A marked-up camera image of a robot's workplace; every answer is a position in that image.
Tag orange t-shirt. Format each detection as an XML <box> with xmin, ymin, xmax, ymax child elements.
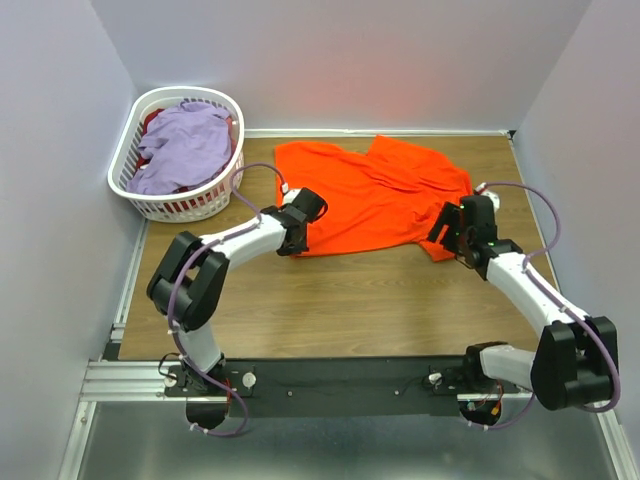
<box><xmin>274</xmin><ymin>136</ymin><xmax>472</xmax><ymax>262</ymax></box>

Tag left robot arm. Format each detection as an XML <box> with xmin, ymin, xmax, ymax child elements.
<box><xmin>147</xmin><ymin>188</ymin><xmax>328</xmax><ymax>395</ymax></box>

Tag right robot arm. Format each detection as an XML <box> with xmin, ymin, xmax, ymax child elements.
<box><xmin>428</xmin><ymin>193</ymin><xmax>621</xmax><ymax>413</ymax></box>

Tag lavender t-shirt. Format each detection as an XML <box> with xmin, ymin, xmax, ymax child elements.
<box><xmin>126</xmin><ymin>98</ymin><xmax>235</xmax><ymax>196</ymax></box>

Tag white plastic laundry basket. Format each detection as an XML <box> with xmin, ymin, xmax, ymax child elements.
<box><xmin>107</xmin><ymin>86</ymin><xmax>245</xmax><ymax>223</ymax></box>

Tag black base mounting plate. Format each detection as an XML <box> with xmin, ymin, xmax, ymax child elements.
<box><xmin>161</xmin><ymin>355</ymin><xmax>509</xmax><ymax>422</ymax></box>

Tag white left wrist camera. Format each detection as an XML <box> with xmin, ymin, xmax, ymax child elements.
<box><xmin>279</xmin><ymin>188</ymin><xmax>301</xmax><ymax>206</ymax></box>

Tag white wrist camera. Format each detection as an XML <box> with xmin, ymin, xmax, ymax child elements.
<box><xmin>279</xmin><ymin>188</ymin><xmax>301</xmax><ymax>206</ymax></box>
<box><xmin>474</xmin><ymin>182</ymin><xmax>501</xmax><ymax>212</ymax></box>

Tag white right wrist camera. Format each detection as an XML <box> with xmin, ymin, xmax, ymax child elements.
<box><xmin>474</xmin><ymin>182</ymin><xmax>501</xmax><ymax>212</ymax></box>

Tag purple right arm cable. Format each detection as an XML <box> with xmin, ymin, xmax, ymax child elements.
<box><xmin>464</xmin><ymin>182</ymin><xmax>623</xmax><ymax>431</ymax></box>

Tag aluminium frame rail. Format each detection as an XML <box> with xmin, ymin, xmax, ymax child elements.
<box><xmin>55</xmin><ymin>359</ymin><xmax>171</xmax><ymax>480</ymax></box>

